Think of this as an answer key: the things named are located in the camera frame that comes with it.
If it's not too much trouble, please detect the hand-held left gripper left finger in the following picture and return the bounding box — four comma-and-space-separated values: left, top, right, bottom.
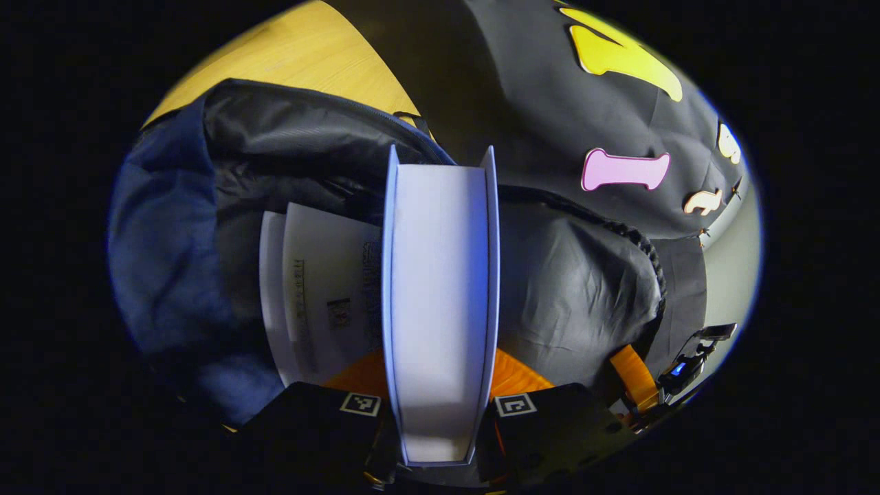
237, 347, 389, 482

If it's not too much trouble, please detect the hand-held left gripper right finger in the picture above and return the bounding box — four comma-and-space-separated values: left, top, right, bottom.
478, 347, 637, 482

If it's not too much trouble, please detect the navy blue schoolbag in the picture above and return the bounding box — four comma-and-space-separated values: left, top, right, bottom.
108, 78, 669, 430

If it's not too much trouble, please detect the white book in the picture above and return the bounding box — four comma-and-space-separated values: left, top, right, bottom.
380, 144, 501, 468
258, 202, 386, 387

